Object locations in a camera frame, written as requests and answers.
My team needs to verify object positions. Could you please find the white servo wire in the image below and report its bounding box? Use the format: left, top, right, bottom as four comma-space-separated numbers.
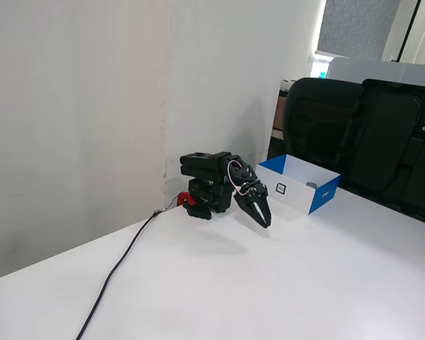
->
226, 159, 251, 196

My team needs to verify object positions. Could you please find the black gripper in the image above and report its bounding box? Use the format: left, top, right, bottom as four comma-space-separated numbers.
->
233, 179, 272, 229

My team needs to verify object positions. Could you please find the black power cable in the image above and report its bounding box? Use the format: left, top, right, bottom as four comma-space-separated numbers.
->
74, 210, 161, 340

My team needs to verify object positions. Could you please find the blue and white cardboard box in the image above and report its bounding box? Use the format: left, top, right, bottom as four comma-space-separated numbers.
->
256, 154, 342, 216

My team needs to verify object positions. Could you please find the black mesh office chair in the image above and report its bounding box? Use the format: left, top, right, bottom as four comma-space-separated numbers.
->
282, 76, 363, 178

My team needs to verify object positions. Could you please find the brown cardboard box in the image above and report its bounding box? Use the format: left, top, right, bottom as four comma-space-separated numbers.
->
271, 95, 288, 141

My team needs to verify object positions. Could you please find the red table clamp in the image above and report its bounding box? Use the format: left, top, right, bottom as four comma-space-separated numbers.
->
176, 191, 198, 208

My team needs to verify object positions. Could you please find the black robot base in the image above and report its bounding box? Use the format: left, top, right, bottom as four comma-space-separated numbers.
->
186, 178, 234, 221

